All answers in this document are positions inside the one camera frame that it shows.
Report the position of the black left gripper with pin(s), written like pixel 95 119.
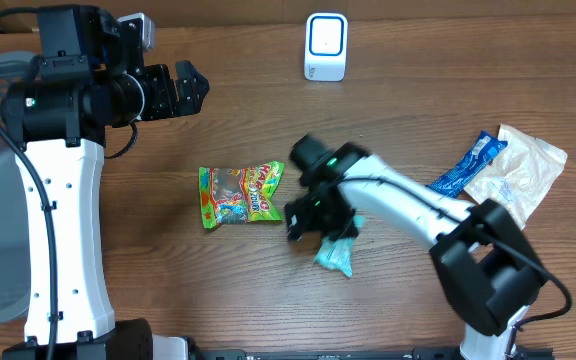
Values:
pixel 167 104

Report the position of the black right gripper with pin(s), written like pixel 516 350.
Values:
pixel 297 224

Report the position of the teal white snack packet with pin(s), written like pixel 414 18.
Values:
pixel 336 255

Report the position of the green Haribo candy bag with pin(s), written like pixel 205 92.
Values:
pixel 237 196

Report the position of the blue snack packet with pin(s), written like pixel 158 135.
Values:
pixel 483 151

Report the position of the beige cookie pouch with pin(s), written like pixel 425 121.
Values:
pixel 520 176

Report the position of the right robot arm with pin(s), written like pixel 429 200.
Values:
pixel 489 272

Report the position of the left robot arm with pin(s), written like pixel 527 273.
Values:
pixel 91 76

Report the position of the white barcode scanner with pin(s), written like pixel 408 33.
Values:
pixel 325 50

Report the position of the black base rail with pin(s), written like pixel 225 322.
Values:
pixel 328 354

